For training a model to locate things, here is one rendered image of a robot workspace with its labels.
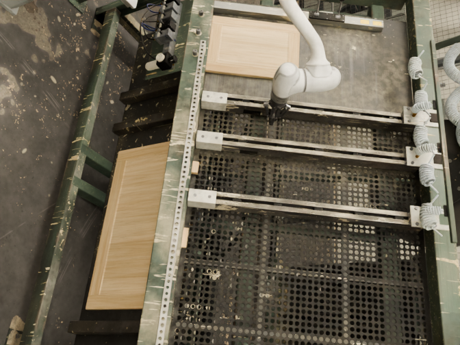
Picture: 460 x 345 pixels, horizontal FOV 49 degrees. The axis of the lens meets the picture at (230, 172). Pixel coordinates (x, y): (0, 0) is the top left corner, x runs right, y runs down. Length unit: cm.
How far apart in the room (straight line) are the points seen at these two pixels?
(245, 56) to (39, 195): 132
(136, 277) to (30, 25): 151
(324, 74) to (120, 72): 175
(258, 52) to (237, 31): 18
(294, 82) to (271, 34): 76
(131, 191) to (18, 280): 71
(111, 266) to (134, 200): 36
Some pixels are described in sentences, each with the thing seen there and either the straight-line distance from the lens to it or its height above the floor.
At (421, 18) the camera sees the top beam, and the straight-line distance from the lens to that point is 307.
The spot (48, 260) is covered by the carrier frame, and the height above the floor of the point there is 16.
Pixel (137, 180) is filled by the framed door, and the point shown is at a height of 43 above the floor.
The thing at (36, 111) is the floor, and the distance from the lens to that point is 294.
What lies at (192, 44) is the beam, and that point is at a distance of 273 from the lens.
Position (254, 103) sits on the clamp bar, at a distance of 254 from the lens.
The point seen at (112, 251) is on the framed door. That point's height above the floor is 35.
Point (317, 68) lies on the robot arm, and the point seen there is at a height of 154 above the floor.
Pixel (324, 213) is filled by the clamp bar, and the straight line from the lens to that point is 230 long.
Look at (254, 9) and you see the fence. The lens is 293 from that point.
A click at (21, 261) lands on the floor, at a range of 276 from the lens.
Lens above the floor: 213
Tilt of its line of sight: 27 degrees down
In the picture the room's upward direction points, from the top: 81 degrees clockwise
